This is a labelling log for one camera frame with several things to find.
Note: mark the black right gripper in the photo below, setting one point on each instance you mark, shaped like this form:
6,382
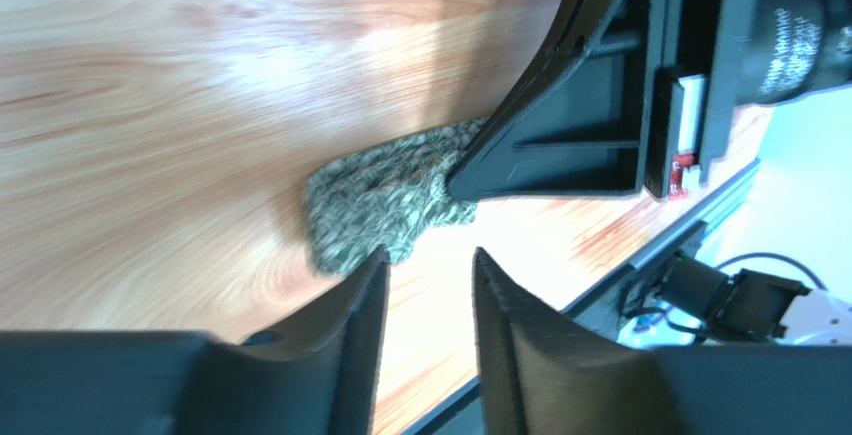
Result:
731,53

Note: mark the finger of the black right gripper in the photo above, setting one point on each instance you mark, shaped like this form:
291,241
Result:
577,121

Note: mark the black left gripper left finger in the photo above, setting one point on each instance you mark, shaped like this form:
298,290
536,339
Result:
313,372

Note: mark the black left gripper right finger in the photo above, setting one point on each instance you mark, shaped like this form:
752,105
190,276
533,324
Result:
774,357

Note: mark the green patterned tie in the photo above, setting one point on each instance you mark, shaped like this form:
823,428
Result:
386,196

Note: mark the aluminium frame rail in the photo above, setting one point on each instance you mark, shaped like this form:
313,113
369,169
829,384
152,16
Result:
625,283

